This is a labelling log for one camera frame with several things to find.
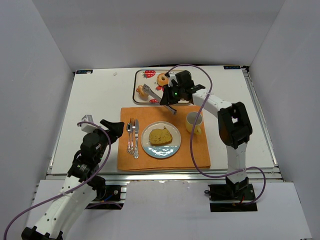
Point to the silver fork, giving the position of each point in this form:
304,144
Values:
132,127

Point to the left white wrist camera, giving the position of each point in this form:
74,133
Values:
85,127

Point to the orange cloth placemat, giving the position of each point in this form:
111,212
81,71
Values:
146,116

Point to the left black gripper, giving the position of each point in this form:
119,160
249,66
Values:
107,131

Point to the round plate blue white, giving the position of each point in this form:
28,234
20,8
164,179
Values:
166,150

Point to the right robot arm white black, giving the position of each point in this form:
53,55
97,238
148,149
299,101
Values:
234,126

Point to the yellow mug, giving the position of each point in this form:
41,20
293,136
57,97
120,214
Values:
192,119

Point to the metal serving tongs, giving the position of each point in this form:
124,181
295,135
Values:
150,92

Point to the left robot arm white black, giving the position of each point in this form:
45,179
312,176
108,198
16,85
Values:
82,184

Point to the blue table label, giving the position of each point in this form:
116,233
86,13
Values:
231,67
84,71

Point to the sliced loaf bread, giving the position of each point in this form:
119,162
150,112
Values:
160,137

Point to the strawberry pattern tray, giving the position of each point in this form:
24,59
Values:
148,77

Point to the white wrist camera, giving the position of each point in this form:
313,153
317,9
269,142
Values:
85,127
172,80

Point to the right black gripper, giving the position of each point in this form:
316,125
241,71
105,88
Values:
165,96

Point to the round sesame bun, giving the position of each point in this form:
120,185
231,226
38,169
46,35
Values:
142,94

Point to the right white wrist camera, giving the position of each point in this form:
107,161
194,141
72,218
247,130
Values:
172,80

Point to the silver table knife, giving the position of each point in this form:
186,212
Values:
136,148

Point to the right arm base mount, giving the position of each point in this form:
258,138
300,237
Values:
222,199

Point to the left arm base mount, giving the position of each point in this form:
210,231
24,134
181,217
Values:
110,197

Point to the right blue table label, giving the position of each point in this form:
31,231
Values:
231,67

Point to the left blue table label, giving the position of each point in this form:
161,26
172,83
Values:
84,71

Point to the bagel with hole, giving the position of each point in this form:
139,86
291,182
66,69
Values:
162,80

